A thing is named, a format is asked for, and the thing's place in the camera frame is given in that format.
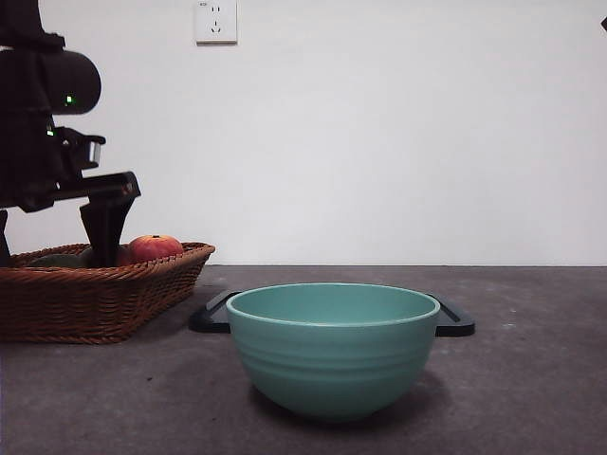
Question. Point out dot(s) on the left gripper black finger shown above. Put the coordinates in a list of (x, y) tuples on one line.
[(3, 242), (105, 227)]

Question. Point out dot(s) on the green avocado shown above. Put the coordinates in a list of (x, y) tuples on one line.
[(57, 261)]

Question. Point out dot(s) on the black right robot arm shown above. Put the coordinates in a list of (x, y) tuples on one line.
[(603, 21)]

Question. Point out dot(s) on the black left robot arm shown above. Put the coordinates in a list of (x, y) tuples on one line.
[(28, 95)]

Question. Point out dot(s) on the dark red plum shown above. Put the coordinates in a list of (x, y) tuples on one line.
[(122, 257)]

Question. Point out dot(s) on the red yellow apple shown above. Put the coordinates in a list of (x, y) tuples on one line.
[(156, 247)]

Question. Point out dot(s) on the brown wicker basket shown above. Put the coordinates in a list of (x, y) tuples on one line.
[(95, 303)]

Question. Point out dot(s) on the dark rectangular tray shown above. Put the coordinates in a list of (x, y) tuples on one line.
[(208, 318)]

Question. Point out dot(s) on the teal ceramic bowl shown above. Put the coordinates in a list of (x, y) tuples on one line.
[(332, 360)]

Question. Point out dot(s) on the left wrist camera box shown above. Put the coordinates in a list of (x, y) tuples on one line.
[(87, 149)]

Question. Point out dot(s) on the white wall socket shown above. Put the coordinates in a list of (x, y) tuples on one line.
[(216, 23)]

